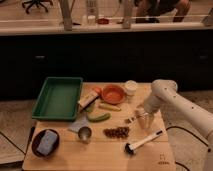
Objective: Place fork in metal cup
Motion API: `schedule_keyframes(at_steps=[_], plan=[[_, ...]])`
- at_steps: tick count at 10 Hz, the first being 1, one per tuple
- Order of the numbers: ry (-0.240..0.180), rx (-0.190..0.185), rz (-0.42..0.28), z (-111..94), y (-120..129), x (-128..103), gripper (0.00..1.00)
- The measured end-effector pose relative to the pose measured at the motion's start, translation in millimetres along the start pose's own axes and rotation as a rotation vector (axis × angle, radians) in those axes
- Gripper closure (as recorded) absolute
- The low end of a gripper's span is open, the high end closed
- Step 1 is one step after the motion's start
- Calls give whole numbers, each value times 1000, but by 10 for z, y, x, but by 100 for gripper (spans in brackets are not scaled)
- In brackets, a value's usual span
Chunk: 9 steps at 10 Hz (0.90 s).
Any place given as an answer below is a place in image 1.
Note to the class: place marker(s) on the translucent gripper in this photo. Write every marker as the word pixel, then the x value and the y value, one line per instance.
pixel 144 118

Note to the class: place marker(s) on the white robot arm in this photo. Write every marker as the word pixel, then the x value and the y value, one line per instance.
pixel 165 91

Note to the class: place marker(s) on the white cup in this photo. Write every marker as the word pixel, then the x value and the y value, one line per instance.
pixel 130 87

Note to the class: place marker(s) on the orange bowl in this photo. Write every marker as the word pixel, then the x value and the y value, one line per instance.
pixel 113 94

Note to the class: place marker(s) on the black and white brush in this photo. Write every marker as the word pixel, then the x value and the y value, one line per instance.
pixel 131 147

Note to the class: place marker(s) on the yellow corn toy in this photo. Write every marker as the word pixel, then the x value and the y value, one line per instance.
pixel 109 107

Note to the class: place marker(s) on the green cucumber toy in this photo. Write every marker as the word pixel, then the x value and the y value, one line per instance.
pixel 100 118

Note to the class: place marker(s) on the orange carrot toy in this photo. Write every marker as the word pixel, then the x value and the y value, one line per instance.
pixel 98 90

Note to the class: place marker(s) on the grey cloth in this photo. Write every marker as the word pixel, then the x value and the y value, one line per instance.
pixel 80 122

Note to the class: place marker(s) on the green plastic tray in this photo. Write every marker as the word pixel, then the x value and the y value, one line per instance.
pixel 58 99

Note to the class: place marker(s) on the red object on shelf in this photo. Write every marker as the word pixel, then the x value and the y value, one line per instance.
pixel 103 21

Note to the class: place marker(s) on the blue sponge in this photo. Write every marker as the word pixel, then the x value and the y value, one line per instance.
pixel 46 143

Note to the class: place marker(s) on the person in background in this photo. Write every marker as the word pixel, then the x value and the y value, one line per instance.
pixel 148 10

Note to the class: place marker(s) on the black office chair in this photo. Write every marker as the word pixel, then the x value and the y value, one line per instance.
pixel 38 3

